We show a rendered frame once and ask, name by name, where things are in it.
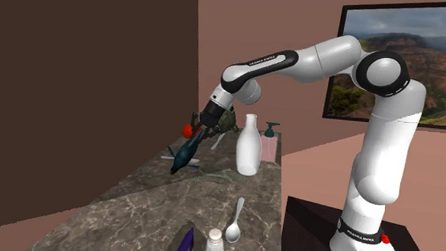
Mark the white bottle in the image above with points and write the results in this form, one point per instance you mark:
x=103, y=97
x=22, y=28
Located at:
x=248, y=150

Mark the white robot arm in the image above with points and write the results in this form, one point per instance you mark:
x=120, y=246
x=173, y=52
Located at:
x=386, y=145

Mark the green turtle figure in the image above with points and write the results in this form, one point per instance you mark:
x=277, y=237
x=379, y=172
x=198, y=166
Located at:
x=228, y=121

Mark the white spoon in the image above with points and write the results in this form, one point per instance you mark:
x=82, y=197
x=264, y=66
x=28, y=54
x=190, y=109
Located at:
x=233, y=229

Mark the white salt shaker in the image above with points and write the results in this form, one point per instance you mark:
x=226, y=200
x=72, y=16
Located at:
x=214, y=247

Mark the dark robot stand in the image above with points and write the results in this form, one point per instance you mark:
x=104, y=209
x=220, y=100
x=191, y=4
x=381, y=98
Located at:
x=308, y=232

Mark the white knife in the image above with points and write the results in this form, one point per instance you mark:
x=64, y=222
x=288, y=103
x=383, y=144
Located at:
x=218, y=141

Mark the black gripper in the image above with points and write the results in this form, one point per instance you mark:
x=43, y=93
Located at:
x=212, y=113

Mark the red tomato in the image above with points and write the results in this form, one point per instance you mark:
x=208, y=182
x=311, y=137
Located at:
x=186, y=130

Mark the dark blue fish toy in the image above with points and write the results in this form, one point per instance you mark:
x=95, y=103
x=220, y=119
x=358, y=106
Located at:
x=185, y=153

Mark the purple box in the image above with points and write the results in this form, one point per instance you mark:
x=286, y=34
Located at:
x=186, y=246

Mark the framed landscape wall picture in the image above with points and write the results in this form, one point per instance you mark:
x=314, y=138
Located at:
x=437, y=65

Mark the pink soap dispenser teal pump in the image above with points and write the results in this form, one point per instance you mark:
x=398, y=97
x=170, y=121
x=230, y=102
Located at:
x=268, y=147

